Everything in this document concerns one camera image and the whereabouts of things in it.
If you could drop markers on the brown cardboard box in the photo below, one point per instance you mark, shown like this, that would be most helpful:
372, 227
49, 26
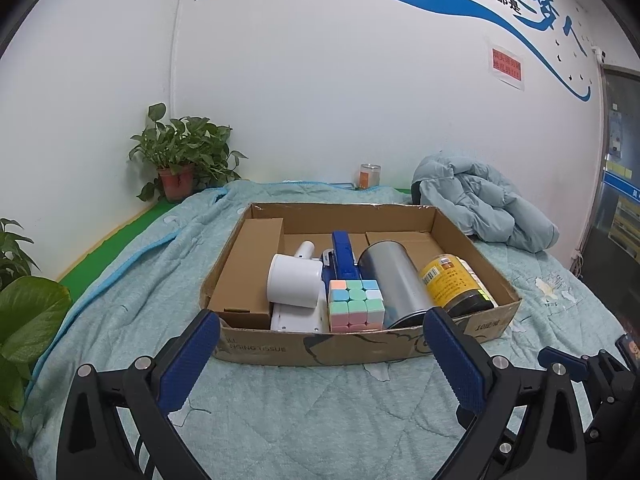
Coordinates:
235, 288

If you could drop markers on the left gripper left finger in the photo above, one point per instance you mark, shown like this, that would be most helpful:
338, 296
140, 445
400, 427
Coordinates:
115, 424

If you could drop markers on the pastel rubiks cube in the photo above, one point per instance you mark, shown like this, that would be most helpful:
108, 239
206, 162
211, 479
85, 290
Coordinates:
355, 306

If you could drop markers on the light blue puffer jacket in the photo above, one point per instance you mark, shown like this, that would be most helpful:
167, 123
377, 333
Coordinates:
481, 202

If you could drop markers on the potted green plant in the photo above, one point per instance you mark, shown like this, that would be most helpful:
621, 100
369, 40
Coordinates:
189, 154

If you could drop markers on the white spray bottle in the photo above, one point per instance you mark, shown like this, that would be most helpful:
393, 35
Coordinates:
295, 280

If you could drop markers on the large leaf plant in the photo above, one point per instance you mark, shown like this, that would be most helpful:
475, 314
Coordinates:
32, 310

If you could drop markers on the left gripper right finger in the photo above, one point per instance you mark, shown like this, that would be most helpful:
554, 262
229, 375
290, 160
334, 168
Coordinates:
519, 423

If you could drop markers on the white plastic device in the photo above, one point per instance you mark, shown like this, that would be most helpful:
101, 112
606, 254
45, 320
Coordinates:
291, 319

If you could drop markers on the small orange labelled jar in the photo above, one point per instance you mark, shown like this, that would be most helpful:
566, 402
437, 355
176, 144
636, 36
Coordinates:
369, 176

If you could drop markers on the red wall notice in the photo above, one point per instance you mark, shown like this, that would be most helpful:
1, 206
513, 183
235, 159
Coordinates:
505, 66

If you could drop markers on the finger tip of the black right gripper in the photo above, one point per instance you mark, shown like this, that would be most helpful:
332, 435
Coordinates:
576, 368

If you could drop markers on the silver metal can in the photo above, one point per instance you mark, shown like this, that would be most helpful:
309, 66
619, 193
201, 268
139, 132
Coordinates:
403, 294

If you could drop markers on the yellow labelled dark jar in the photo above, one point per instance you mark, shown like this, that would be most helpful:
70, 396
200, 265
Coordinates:
453, 285

